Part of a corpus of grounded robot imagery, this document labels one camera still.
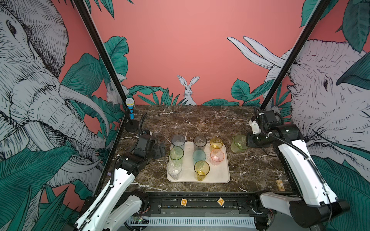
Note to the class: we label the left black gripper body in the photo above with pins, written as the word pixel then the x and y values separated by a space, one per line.
pixel 157 153

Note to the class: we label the orange square tag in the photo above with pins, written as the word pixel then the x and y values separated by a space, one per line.
pixel 184 202

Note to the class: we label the clear tall glass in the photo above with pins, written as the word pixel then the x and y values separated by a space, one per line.
pixel 174 169

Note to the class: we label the right black frame post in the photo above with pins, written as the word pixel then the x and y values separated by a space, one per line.
pixel 313 19

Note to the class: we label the beige rectangular tray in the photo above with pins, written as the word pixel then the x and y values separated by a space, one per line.
pixel 218 173

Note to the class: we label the dark smoky tall glass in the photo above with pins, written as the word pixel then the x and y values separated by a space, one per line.
pixel 199 142

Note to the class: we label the grey-blue translucent glass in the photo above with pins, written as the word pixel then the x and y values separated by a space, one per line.
pixel 179 141

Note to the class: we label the left black frame post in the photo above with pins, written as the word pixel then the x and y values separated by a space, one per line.
pixel 93 32

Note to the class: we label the pink short glass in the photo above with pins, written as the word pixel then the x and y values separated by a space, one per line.
pixel 217 156

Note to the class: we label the light green translucent glass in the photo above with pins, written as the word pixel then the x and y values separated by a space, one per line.
pixel 176 155

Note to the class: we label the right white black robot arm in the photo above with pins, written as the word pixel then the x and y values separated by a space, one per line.
pixel 317 202

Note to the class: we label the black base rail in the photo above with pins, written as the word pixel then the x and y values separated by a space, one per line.
pixel 242 203

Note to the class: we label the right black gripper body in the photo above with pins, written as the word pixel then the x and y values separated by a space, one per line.
pixel 257 141

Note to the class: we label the yellow tall glass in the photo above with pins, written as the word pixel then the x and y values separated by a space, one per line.
pixel 201 169

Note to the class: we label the black frame post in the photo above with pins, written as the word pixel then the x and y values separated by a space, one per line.
pixel 313 19
pixel 93 32

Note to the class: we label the teal frosted glass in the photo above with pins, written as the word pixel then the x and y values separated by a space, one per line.
pixel 199 155

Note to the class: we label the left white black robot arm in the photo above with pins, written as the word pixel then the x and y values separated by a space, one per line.
pixel 103 214

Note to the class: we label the amber short glass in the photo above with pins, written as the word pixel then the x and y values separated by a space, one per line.
pixel 216 143

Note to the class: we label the small tan block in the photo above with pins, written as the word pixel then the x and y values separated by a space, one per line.
pixel 280 185

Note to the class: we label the green short glass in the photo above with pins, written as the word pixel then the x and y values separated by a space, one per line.
pixel 239 144

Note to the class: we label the toy microphone on black stand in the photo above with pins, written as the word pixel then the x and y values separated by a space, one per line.
pixel 132 124

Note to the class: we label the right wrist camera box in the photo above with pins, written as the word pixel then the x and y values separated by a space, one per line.
pixel 264 120

